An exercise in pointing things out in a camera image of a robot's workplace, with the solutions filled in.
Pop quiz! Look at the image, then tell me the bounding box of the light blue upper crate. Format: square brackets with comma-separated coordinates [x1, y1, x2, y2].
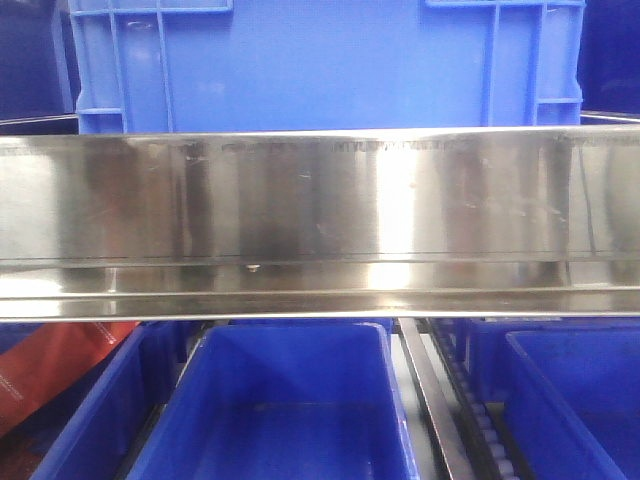
[69, 1, 585, 133]

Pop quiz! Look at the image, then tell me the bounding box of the metal divider rail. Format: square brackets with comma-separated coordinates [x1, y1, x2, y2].
[398, 317, 475, 480]

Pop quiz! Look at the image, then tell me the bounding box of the roller conveyor track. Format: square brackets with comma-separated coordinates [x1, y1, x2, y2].
[428, 318, 520, 479]

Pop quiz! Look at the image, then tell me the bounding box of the blue bin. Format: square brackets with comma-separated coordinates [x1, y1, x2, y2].
[465, 317, 639, 479]
[129, 322, 419, 479]
[1, 321, 200, 479]

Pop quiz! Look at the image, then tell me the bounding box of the red package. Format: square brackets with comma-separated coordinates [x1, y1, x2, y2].
[1, 321, 138, 435]

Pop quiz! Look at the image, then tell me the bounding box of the blue centre bin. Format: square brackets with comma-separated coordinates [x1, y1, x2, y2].
[129, 322, 419, 479]

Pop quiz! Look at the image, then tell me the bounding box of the dark blue crate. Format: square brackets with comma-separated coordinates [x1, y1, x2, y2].
[1, 0, 80, 120]
[578, 0, 639, 115]

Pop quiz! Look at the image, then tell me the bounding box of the dark blue upper left crate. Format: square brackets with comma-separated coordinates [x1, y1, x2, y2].
[1, 0, 80, 120]

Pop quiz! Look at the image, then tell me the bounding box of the stainless steel shelf rail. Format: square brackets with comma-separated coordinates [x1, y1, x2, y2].
[1, 125, 639, 322]

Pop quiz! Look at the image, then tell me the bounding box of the dark blue upper right crate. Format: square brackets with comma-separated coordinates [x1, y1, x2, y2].
[578, 0, 639, 115]

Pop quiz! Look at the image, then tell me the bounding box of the blue left bin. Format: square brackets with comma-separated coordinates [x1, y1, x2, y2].
[1, 321, 200, 479]

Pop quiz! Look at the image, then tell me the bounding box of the blue right bin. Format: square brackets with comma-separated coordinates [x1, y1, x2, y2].
[465, 317, 639, 479]

